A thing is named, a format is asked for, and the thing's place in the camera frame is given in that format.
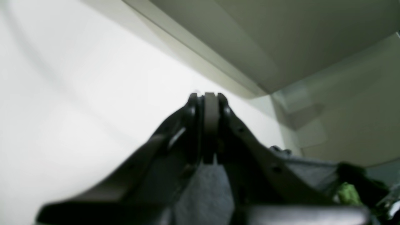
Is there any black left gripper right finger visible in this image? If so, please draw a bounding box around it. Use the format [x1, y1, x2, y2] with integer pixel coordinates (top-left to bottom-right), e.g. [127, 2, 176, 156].
[205, 93, 370, 225]

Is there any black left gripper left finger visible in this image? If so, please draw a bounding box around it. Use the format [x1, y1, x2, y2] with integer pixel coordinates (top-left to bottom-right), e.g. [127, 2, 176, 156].
[36, 93, 204, 225]

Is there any grey t-shirt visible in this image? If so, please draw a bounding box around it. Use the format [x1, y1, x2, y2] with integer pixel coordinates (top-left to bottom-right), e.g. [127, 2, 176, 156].
[173, 145, 388, 225]

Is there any green cloth on floor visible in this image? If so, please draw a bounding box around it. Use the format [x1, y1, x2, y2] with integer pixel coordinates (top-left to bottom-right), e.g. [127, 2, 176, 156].
[337, 182, 364, 206]

